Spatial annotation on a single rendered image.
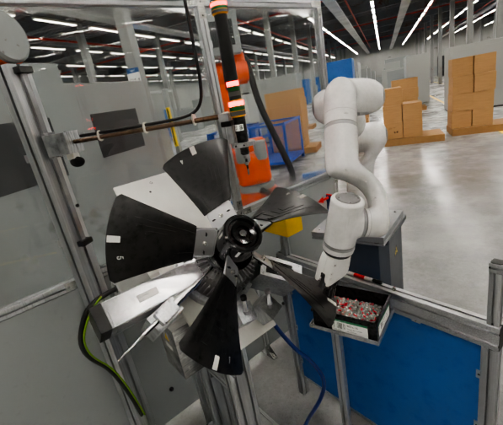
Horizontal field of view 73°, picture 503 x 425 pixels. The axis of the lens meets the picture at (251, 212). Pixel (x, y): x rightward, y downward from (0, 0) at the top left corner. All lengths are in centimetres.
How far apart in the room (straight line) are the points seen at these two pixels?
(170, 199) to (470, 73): 817
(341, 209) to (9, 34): 113
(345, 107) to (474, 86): 805
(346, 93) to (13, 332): 145
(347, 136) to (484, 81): 812
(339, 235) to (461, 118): 822
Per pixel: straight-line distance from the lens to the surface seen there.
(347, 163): 91
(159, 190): 130
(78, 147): 129
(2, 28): 139
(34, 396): 179
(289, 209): 112
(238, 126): 97
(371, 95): 113
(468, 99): 900
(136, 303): 100
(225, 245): 94
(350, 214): 86
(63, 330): 168
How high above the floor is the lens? 157
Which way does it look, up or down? 18 degrees down
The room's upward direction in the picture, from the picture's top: 11 degrees counter-clockwise
